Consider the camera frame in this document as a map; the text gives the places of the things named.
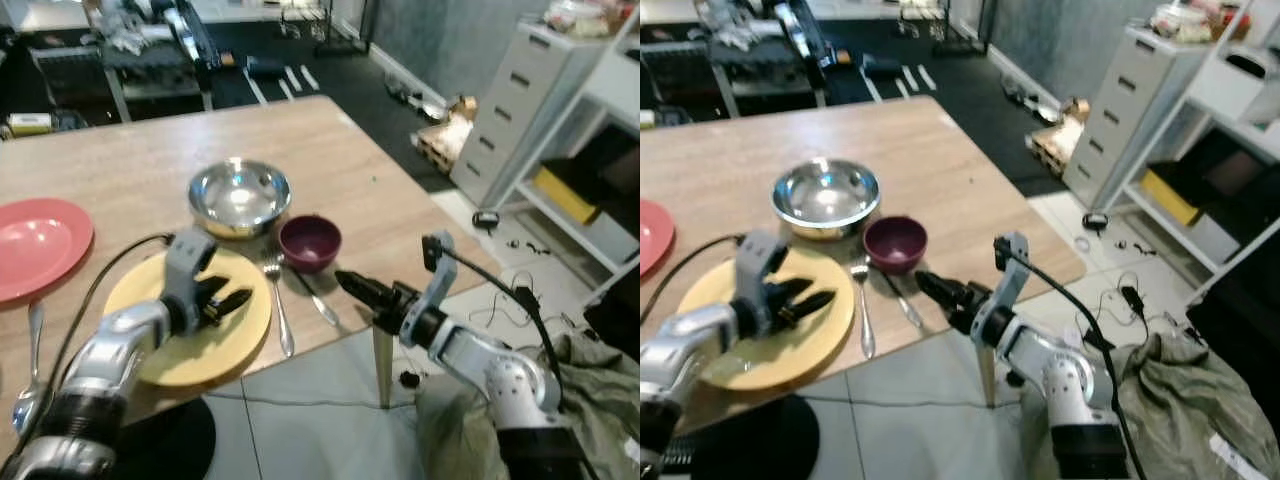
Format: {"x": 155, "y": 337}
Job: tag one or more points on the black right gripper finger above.
{"x": 938, "y": 284}
{"x": 362, "y": 284}
{"x": 943, "y": 300}
{"x": 368, "y": 300}

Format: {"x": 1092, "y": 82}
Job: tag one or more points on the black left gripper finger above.
{"x": 812, "y": 306}
{"x": 222, "y": 283}
{"x": 235, "y": 304}
{"x": 797, "y": 289}

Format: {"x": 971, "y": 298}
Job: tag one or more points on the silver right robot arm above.
{"x": 1070, "y": 385}
{"x": 500, "y": 380}

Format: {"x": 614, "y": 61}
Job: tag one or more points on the yellow plate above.
{"x": 240, "y": 340}
{"x": 825, "y": 345}

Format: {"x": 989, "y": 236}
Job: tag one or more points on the silver fork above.
{"x": 283, "y": 330}
{"x": 866, "y": 330}

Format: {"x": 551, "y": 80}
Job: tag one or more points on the small purple bowl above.
{"x": 895, "y": 243}
{"x": 310, "y": 242}

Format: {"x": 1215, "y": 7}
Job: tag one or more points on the stainless steel bowl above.
{"x": 240, "y": 195}
{"x": 825, "y": 195}

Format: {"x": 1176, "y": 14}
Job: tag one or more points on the black power adapter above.
{"x": 1096, "y": 222}
{"x": 525, "y": 298}
{"x": 486, "y": 221}
{"x": 1132, "y": 300}

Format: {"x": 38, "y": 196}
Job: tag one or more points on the black round stool base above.
{"x": 170, "y": 445}
{"x": 760, "y": 445}

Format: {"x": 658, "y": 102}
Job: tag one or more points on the pink plate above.
{"x": 40, "y": 250}
{"x": 655, "y": 238}

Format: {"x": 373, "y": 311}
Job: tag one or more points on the light wooden table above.
{"x": 740, "y": 150}
{"x": 120, "y": 160}

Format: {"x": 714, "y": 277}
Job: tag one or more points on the brown cardboard pile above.
{"x": 1060, "y": 138}
{"x": 450, "y": 135}

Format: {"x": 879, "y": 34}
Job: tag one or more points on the white shelf unit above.
{"x": 605, "y": 245}
{"x": 1225, "y": 245}

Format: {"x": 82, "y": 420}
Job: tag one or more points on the olive green cloth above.
{"x": 1200, "y": 400}
{"x": 605, "y": 400}

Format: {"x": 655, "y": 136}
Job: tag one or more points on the yellow box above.
{"x": 565, "y": 195}
{"x": 1170, "y": 197}

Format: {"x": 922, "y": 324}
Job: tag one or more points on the grey drawer cabinet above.
{"x": 1120, "y": 115}
{"x": 520, "y": 110}

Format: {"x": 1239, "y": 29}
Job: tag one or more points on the black cluttered workbench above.
{"x": 150, "y": 60}
{"x": 760, "y": 55}

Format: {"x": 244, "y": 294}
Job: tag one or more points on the black metal rack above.
{"x": 325, "y": 25}
{"x": 945, "y": 25}

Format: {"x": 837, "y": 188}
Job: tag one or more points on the large black box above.
{"x": 1235, "y": 350}

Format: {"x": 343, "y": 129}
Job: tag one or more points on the white storage bin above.
{"x": 1230, "y": 85}

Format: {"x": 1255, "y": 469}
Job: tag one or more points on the pile of packaged goods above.
{"x": 1195, "y": 20}
{"x": 580, "y": 18}

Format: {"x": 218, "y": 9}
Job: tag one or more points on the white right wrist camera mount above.
{"x": 1002, "y": 290}
{"x": 430, "y": 290}

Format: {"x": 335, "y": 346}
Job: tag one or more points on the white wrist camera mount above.
{"x": 1002, "y": 290}
{"x": 760, "y": 262}
{"x": 430, "y": 290}
{"x": 185, "y": 260}

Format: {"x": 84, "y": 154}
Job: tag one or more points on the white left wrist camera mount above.
{"x": 760, "y": 262}
{"x": 185, "y": 260}

